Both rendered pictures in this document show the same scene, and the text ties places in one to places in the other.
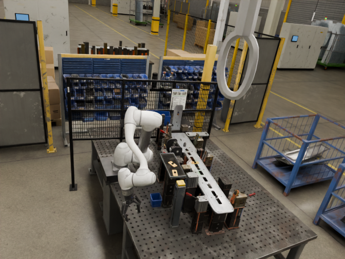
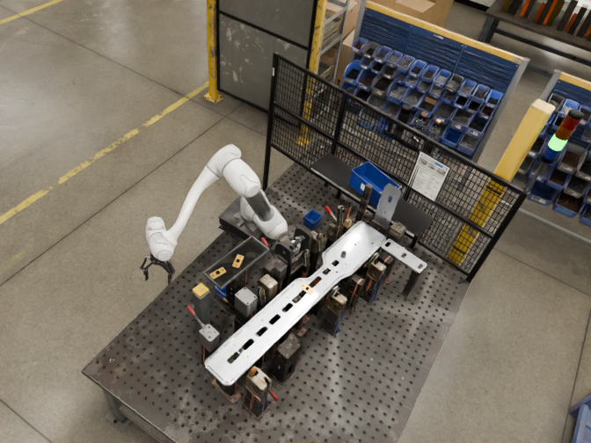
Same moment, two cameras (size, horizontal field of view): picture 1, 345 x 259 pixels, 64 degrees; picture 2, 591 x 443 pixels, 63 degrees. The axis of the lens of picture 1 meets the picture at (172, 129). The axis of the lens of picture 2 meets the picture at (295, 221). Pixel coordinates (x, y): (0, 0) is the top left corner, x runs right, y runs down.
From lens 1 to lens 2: 215 cm
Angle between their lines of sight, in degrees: 47
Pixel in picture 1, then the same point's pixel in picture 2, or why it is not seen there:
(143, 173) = (156, 241)
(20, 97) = (283, 49)
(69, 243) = (183, 260)
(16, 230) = (166, 207)
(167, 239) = (171, 338)
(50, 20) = not seen: outside the picture
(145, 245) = (147, 321)
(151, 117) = (234, 177)
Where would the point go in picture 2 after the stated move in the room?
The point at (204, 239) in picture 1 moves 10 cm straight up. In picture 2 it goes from (201, 381) to (200, 374)
